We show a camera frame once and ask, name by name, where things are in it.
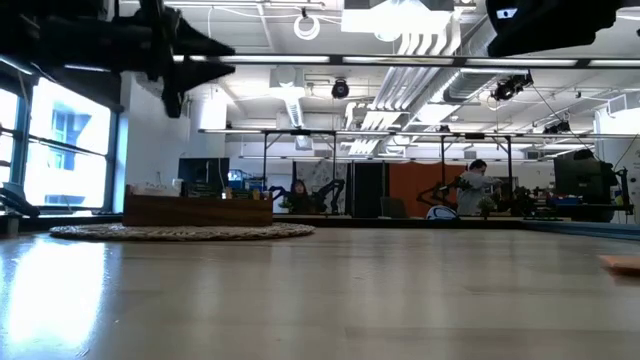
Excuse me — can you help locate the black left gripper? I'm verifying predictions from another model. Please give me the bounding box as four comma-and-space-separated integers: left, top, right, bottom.
44, 0, 236, 119

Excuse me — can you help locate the dark blackcurrant tea packet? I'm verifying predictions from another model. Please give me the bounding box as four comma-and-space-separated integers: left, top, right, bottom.
180, 182, 221, 198

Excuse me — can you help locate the wooden compartment tea box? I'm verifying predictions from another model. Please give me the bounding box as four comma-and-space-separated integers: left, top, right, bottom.
122, 184, 274, 228

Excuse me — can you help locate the black overhead beam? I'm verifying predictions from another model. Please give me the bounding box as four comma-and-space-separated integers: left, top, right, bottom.
172, 52, 640, 69

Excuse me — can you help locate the white ceiling light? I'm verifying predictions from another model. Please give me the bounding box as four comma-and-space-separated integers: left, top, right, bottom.
339, 0, 454, 44

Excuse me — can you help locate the large window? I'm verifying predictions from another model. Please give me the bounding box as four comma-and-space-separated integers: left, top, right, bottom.
0, 74, 117, 212

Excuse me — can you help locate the black computer monitor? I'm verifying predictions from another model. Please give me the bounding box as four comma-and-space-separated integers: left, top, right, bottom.
553, 148, 619, 224

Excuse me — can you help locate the person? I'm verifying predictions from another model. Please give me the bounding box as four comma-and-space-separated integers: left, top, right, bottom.
455, 158, 504, 217
284, 178, 316, 215

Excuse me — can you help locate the round woven wicker placemat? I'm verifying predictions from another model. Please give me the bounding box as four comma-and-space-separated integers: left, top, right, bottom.
48, 222, 317, 242

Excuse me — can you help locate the white blue rounded object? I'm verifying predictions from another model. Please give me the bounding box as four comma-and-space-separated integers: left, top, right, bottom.
425, 204, 459, 221

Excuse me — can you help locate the grey chair back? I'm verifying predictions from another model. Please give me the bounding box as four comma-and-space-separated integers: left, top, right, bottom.
379, 196, 409, 219

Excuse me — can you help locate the black wall screen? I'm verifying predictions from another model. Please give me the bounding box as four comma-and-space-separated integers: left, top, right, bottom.
177, 157, 231, 187

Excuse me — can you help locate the white hanging ring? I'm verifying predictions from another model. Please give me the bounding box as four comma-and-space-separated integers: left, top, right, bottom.
292, 13, 322, 42

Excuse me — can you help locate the black metal rack frame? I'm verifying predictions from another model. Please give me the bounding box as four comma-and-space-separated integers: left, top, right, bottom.
260, 128, 339, 216

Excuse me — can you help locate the black ceiling camera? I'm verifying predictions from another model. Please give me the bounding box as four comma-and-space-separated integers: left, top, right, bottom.
330, 78, 351, 100

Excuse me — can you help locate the orange partition wall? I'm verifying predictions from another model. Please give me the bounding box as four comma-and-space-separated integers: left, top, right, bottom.
388, 162, 469, 219

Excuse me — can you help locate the black angled bracket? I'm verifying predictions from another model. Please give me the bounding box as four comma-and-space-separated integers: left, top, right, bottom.
0, 182, 41, 219

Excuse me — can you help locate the black aluminium table frame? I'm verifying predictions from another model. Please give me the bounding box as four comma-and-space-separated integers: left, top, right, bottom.
0, 212, 640, 241

